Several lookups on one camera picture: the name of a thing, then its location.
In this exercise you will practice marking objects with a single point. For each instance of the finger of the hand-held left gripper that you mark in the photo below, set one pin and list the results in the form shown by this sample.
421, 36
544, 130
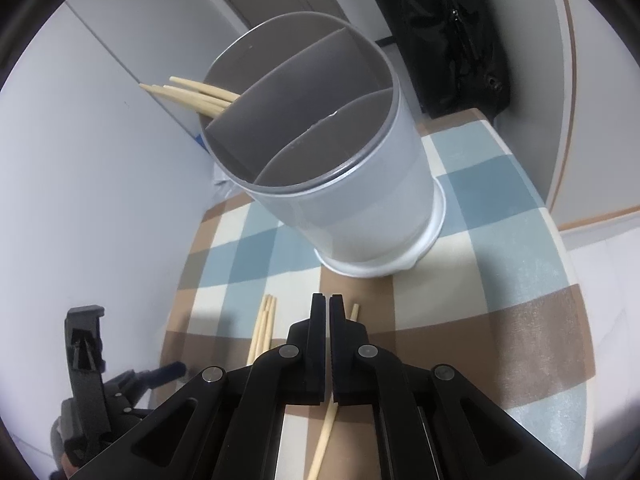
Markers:
85, 350
165, 372

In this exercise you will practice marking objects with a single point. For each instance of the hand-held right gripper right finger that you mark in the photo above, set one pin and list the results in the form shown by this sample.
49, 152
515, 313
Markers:
340, 360

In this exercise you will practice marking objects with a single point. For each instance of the white cabinet gold trim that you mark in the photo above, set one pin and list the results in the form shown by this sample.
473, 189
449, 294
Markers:
600, 110

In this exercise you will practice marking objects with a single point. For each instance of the white divided utensil holder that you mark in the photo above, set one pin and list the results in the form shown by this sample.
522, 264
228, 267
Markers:
360, 200

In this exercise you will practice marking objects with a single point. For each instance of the black backpack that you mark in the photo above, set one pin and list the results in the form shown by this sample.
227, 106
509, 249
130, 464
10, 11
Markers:
440, 35

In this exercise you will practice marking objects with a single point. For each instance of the wooden chopstick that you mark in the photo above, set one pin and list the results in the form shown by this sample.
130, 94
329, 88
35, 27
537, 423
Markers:
200, 87
175, 97
267, 322
256, 337
207, 105
195, 97
322, 440
262, 327

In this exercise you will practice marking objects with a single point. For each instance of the checkered tablecloth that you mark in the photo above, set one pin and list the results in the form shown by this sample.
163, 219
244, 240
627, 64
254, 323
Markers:
500, 270

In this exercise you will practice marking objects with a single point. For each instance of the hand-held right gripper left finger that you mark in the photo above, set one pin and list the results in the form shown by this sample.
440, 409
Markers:
317, 360

